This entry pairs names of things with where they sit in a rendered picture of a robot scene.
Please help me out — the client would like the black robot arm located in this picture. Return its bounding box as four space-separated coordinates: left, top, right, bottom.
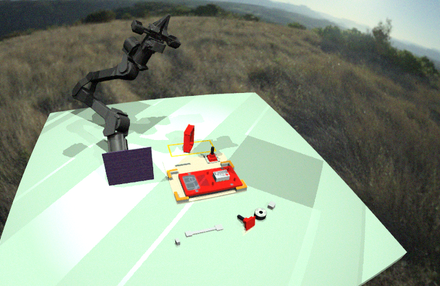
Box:
72 36 166 152

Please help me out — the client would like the black toy car wheel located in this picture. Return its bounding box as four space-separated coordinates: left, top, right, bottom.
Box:
254 208 267 220

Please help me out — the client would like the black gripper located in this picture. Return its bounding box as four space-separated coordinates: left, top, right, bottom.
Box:
131 14 181 55

